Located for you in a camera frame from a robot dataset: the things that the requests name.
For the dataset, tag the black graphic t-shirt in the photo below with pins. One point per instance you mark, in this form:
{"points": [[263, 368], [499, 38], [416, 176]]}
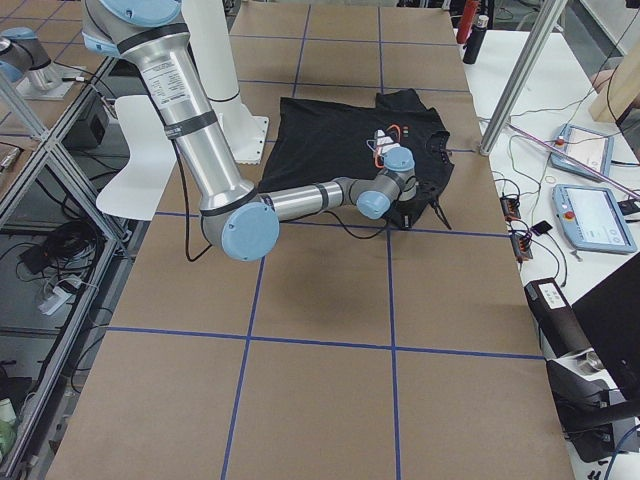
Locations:
{"points": [[320, 141]]}

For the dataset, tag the white power strip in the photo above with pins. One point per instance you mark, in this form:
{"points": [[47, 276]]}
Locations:
{"points": [[59, 295]]}

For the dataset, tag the red bottle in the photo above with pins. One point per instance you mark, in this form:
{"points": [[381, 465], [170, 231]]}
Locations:
{"points": [[466, 20]]}

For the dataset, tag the far teach pendant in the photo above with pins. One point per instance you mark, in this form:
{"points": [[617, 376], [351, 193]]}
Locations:
{"points": [[586, 146]]}

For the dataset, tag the brown paper table cover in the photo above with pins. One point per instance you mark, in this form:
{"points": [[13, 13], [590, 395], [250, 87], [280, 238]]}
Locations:
{"points": [[411, 355]]}

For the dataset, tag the teach pendant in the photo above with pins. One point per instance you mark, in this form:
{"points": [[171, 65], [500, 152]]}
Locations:
{"points": [[591, 219], [586, 146]]}

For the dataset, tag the white plastic chair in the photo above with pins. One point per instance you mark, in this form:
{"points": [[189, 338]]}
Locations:
{"points": [[135, 192]]}

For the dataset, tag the black box with label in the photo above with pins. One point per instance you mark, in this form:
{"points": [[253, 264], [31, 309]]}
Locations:
{"points": [[555, 317]]}

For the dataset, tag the orange terminal block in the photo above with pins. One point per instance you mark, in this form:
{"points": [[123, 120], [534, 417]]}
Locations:
{"points": [[510, 208]]}

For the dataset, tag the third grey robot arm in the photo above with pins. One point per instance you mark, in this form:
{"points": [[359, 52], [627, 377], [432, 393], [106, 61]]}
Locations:
{"points": [[28, 66]]}

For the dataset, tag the black bottle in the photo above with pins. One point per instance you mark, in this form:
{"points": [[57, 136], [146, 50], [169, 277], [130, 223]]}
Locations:
{"points": [[475, 39]]}

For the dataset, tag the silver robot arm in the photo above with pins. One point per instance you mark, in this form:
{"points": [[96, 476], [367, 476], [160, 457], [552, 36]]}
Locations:
{"points": [[153, 36]]}

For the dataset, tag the aluminium frame post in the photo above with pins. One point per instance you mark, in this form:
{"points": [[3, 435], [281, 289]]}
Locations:
{"points": [[534, 44]]}

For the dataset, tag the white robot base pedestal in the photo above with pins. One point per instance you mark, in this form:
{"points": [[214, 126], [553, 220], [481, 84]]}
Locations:
{"points": [[211, 46]]}

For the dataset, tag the near teach pendant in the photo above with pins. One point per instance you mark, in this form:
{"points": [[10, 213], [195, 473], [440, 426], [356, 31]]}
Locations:
{"points": [[591, 219]]}

